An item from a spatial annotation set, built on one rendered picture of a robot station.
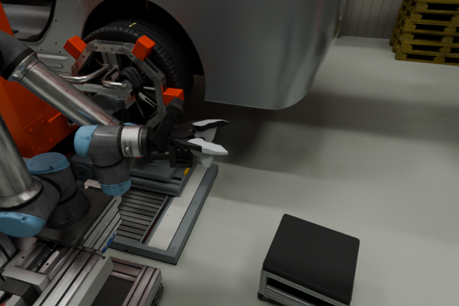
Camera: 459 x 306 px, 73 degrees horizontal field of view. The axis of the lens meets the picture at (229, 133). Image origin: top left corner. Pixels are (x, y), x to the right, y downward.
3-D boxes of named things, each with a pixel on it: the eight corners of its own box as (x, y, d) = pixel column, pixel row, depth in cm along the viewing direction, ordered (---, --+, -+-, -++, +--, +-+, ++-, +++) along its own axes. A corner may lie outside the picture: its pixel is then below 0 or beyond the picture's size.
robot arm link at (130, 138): (128, 119, 75) (117, 135, 68) (147, 119, 75) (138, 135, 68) (133, 147, 78) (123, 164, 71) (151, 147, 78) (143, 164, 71)
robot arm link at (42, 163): (83, 177, 107) (72, 146, 99) (66, 207, 95) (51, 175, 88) (48, 177, 107) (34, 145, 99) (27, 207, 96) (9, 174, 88)
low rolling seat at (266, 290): (255, 301, 163) (258, 263, 143) (276, 246, 189) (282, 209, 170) (339, 340, 148) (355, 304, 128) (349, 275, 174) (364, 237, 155)
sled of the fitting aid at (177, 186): (197, 164, 240) (197, 154, 234) (179, 197, 211) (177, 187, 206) (139, 154, 251) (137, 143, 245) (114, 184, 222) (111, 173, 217)
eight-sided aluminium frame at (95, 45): (173, 134, 186) (162, 45, 155) (169, 141, 181) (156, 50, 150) (94, 121, 198) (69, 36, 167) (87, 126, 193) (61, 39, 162)
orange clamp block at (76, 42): (90, 47, 169) (76, 35, 167) (80, 52, 163) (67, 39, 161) (85, 55, 173) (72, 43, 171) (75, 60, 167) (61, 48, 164)
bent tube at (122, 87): (145, 74, 161) (142, 54, 155) (126, 91, 145) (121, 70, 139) (115, 71, 165) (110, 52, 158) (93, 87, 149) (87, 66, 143)
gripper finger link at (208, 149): (228, 171, 68) (197, 158, 73) (228, 147, 65) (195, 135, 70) (219, 177, 66) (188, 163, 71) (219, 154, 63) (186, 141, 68)
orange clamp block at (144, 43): (149, 56, 162) (156, 43, 157) (141, 61, 156) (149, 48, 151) (138, 48, 161) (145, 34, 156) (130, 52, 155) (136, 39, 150)
